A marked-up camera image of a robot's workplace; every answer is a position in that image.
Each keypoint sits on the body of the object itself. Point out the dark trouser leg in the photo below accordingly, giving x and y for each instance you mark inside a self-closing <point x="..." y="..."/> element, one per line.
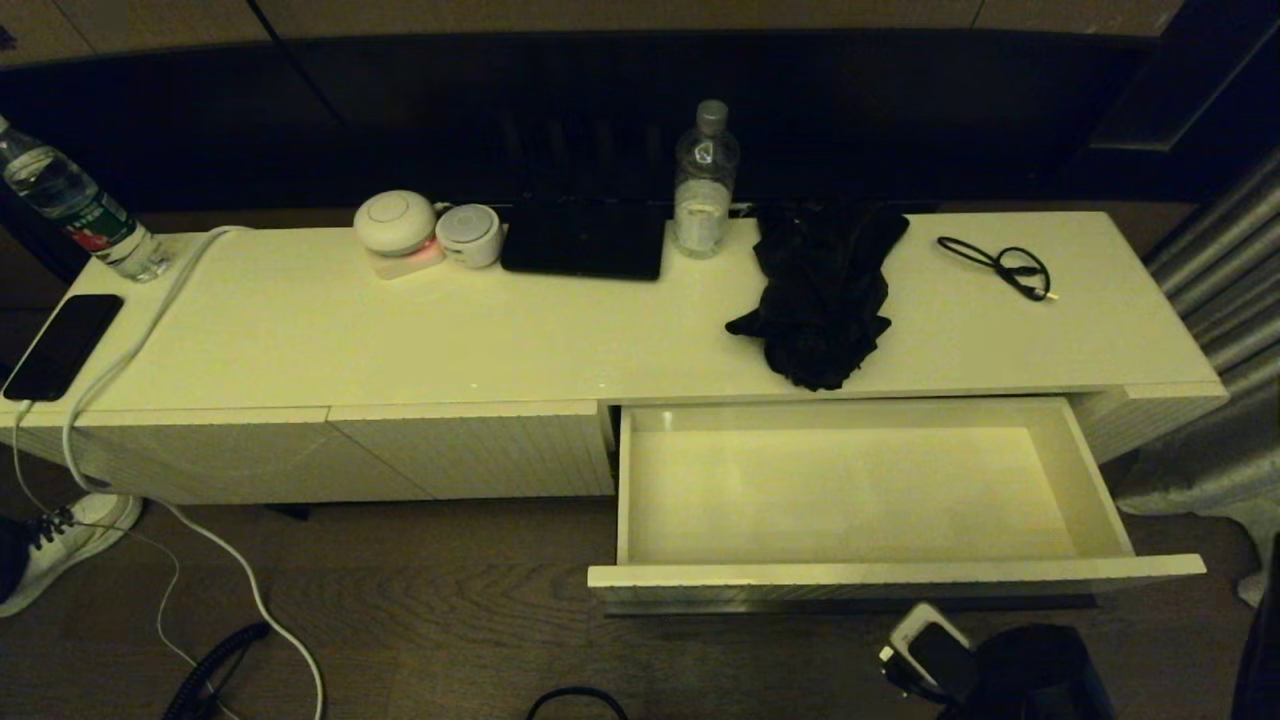
<point x="12" y="555"/>

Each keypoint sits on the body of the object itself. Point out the water bottle with green label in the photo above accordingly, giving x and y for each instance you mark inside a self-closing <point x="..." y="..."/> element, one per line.
<point x="70" y="200"/>

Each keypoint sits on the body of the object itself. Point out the white sneaker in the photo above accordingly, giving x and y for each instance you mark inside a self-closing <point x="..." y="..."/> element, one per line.
<point x="70" y="545"/>

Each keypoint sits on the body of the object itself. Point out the white dome-shaped device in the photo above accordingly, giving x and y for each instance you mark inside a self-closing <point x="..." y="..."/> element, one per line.
<point x="395" y="222"/>

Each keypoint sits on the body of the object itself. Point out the clear bottle with grey cap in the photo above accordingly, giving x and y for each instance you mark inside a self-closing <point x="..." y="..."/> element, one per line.
<point x="703" y="208"/>

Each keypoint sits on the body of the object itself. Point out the small white round speaker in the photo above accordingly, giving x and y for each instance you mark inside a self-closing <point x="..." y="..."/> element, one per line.
<point x="468" y="237"/>

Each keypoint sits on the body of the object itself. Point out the white cabinet drawer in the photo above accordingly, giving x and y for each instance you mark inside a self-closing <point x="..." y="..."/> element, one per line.
<point x="850" y="500"/>

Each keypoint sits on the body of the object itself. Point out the black smartphone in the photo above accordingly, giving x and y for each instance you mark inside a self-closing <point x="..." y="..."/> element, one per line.
<point x="63" y="343"/>

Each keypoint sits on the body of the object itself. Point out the black flat tablet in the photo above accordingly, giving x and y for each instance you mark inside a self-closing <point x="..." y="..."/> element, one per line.
<point x="585" y="238"/>

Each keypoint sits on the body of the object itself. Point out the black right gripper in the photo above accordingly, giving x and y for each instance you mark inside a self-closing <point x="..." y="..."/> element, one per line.
<point x="1040" y="675"/>

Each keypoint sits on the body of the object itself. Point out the black umbrella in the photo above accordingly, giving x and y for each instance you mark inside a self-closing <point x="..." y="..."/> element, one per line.
<point x="820" y="300"/>

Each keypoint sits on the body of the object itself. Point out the white low cabinet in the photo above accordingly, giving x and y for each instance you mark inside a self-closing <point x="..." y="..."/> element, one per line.
<point x="400" y="330"/>

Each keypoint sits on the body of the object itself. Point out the dark grey door frame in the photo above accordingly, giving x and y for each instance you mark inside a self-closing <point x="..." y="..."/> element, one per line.
<point x="1150" y="136"/>

